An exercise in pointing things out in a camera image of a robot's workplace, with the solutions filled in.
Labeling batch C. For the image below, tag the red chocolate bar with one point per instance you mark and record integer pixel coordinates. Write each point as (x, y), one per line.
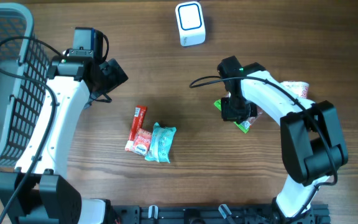
(137, 123)

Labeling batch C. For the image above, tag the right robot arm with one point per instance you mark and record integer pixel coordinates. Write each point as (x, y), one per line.
(312, 142)

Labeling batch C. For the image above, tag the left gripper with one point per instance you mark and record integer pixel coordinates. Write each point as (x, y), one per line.
(115, 74)

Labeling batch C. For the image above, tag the grey plastic shopping basket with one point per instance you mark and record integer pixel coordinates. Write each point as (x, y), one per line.
(8, 93)

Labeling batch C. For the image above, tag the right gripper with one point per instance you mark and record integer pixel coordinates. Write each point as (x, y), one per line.
(227, 114)

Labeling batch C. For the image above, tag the teal candy bag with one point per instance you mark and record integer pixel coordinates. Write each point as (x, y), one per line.
(162, 139)

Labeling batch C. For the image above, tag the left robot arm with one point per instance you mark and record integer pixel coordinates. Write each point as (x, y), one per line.
(44, 121)

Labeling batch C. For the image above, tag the cup noodles container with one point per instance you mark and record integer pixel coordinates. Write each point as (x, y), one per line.
(298, 88)

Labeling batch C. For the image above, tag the white barcode scanner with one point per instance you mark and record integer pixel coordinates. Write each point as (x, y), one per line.
(190, 22)

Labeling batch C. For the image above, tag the red orange snack packet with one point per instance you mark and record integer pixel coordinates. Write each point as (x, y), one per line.
(142, 142)

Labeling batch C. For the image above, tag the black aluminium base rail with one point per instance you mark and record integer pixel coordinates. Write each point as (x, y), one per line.
(248, 214)

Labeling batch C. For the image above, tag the green gummy candy bag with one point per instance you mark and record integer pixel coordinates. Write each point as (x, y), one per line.
(245, 125)

